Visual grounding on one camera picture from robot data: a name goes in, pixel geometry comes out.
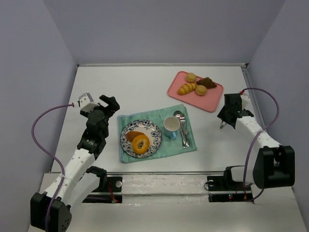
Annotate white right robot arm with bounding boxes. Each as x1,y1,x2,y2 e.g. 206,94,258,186
218,93,295,189

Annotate striped yellow bread roll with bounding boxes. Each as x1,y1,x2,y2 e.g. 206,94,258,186
177,83,197,96

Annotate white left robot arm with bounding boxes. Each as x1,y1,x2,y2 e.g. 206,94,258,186
30,93,120,232

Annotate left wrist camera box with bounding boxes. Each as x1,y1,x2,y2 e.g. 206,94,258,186
72,92,99,113

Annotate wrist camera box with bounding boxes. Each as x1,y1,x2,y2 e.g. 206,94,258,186
240,93,251,110
72,92,99,113

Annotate round beige bun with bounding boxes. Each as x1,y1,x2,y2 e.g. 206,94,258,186
185,72,197,83
195,85,207,96

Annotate orange-brown pastry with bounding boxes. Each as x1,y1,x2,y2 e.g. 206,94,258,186
126,130,144,142

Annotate silver spoon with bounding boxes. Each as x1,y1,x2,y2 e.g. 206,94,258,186
173,111,186,148

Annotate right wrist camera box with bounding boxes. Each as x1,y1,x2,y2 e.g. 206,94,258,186
240,93,251,110

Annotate light blue mug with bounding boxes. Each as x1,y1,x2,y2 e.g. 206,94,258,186
163,116,180,140

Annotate pink plastic tray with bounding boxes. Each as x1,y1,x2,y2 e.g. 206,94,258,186
167,71,224,113

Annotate blue floral ceramic plate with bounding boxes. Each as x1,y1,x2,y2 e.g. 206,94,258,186
120,119,162,159

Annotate silver fork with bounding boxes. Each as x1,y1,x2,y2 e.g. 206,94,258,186
180,114,190,147

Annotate yellow ring donut bread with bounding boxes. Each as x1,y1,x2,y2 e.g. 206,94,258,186
132,135,150,155

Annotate round beige bun far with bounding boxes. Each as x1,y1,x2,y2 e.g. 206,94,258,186
185,72,197,83

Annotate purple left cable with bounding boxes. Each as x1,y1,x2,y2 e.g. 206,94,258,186
31,104,75,232

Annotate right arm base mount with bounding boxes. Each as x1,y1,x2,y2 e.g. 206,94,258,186
204,166,253,203

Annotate stainless steel tongs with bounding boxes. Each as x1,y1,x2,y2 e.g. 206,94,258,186
219,121,226,129

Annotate dark chocolate croissant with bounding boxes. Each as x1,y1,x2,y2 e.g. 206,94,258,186
197,77,217,89

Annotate green cloth napkin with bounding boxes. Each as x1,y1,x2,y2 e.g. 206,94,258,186
117,104,197,164

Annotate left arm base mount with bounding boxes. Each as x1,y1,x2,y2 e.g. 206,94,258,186
83,176,123,203

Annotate round beige bun near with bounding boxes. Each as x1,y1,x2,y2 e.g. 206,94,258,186
195,85,207,96

